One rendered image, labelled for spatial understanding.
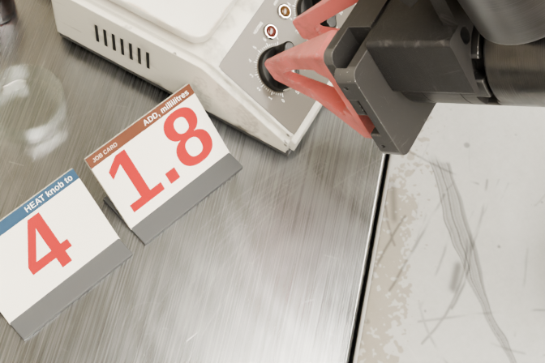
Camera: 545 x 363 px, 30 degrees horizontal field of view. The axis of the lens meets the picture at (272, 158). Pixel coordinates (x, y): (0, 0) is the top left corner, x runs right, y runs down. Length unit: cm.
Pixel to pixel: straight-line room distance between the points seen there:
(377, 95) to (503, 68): 7
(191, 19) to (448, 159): 21
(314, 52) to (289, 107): 17
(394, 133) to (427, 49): 6
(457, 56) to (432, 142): 26
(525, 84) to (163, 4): 28
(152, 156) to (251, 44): 10
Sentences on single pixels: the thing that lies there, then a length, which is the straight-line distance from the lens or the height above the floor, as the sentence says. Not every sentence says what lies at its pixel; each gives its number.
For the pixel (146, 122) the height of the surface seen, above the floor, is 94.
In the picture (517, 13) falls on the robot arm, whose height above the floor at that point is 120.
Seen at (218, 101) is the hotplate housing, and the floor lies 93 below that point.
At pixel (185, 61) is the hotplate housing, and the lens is 69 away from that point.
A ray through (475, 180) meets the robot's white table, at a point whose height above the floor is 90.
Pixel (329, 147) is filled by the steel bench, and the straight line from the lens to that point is 74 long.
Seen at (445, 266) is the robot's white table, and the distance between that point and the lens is 71.
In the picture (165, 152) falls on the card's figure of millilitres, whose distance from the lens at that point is 70.
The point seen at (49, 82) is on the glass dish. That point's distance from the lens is 75.
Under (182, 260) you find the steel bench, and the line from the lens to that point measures 69.
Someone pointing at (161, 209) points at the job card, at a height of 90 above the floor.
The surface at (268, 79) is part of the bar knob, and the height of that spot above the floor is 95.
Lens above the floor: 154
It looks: 63 degrees down
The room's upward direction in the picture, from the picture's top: 11 degrees clockwise
